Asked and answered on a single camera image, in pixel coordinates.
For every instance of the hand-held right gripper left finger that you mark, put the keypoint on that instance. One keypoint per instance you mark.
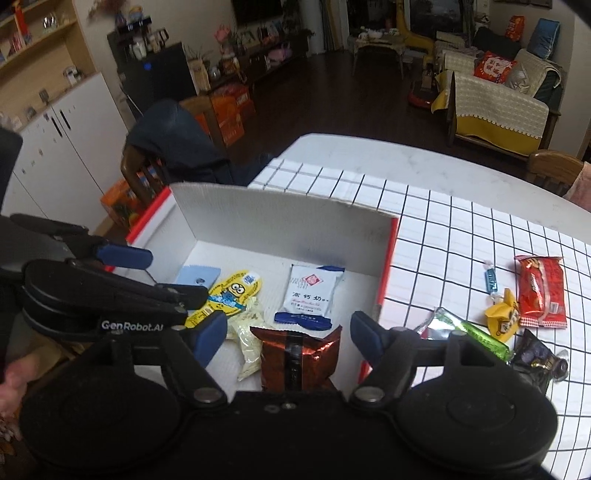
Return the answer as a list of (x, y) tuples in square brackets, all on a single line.
[(210, 337)]

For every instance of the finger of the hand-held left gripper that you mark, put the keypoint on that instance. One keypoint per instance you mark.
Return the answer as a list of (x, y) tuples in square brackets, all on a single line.
[(180, 297), (124, 257)]

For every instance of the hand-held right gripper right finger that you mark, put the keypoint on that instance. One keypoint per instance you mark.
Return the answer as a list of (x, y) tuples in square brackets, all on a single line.
[(367, 339)]

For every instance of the light blue snack packet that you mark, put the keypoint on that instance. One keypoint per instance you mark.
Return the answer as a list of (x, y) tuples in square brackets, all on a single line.
[(196, 277)]

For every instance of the cream snack packet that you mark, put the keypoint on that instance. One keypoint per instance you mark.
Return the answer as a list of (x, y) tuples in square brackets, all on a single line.
[(249, 323)]

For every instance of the yellow cartoon snack packet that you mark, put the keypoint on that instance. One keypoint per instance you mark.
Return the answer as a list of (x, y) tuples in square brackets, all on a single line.
[(235, 288)]

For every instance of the shiny brown snack packet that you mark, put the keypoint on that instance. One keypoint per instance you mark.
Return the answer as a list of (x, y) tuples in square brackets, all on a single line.
[(277, 360)]

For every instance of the white and blue snack packet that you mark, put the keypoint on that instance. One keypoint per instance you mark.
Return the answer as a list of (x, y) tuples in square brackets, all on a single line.
[(309, 295)]

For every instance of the green snack bar packet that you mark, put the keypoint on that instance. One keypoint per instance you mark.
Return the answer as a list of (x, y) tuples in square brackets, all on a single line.
[(480, 339)]

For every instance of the red and white cardboard box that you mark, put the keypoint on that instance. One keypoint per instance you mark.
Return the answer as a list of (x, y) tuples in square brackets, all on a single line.
[(277, 221)]

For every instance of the small yellow candy packet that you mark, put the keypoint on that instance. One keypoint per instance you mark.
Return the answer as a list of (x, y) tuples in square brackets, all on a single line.
[(503, 318)]

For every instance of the blue candy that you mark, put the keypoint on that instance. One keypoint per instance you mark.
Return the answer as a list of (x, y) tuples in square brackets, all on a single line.
[(491, 279)]

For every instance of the black snack packet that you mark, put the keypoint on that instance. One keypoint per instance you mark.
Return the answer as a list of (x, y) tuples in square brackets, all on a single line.
[(535, 348)]

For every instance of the red snack packet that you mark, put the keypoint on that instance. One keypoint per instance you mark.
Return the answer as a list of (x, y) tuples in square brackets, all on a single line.
[(540, 290)]

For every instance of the person's left hand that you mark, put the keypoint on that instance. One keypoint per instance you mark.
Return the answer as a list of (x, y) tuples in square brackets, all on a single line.
[(13, 381)]

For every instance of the orange printed carton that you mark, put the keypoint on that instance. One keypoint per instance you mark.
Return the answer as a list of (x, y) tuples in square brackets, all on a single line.
[(117, 203)]

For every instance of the wooden chair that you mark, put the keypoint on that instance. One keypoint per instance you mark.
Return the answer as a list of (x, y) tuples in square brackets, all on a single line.
[(549, 170), (143, 175)]

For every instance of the dark blue jacket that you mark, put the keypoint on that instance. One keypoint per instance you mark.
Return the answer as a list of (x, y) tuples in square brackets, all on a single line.
[(184, 147)]

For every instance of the white cabinet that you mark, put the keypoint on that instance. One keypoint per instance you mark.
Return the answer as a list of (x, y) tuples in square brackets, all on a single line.
[(55, 152)]

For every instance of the white checked tablecloth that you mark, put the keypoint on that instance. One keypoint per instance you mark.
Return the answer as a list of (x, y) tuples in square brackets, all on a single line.
[(461, 240)]

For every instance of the orange cardboard box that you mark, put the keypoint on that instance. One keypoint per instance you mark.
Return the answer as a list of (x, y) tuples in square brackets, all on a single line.
[(231, 110)]

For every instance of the black tea bar machine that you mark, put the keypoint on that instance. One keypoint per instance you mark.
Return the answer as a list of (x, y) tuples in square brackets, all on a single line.
[(161, 78)]

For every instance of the dark television cabinet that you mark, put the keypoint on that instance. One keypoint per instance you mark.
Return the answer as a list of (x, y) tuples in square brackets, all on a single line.
[(258, 74)]

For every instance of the pink flower bouquet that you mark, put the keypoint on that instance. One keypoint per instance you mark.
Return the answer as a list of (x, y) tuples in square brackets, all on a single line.
[(223, 39)]

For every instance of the red toy car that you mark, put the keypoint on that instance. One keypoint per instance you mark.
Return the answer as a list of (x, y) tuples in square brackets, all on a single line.
[(421, 96)]

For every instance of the pink plush toy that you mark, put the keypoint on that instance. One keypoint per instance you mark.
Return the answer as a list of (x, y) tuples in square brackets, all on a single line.
[(279, 54)]

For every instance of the sofa with cream cover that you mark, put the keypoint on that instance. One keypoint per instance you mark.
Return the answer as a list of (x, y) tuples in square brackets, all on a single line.
[(498, 110)]

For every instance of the pink towel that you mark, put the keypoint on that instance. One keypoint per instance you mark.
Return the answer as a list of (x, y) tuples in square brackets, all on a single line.
[(581, 184)]

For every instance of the black television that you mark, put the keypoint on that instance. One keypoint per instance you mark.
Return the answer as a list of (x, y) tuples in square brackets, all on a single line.
[(256, 11)]

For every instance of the wooden coffee table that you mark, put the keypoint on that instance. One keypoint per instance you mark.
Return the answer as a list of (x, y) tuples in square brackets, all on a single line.
[(378, 48)]

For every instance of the red printed pillow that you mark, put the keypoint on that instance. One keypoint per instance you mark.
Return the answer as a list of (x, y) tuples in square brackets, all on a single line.
[(494, 68)]

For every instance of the white standing air conditioner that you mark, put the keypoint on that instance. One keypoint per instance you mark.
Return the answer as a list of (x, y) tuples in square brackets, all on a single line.
[(316, 27)]

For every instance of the grey pillow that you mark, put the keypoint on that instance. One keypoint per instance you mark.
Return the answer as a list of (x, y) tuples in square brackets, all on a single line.
[(518, 79)]

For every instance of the yellow giraffe toy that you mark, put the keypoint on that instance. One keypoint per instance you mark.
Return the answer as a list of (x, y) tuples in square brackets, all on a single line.
[(413, 37)]

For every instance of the red gift bag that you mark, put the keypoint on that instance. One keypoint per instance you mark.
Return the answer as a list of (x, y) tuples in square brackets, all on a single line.
[(515, 27)]

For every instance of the blue cushion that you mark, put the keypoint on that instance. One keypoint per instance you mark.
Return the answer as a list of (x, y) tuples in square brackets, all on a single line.
[(544, 39)]

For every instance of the wooden wall shelf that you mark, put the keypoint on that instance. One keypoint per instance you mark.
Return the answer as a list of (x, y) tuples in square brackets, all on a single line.
[(69, 37)]

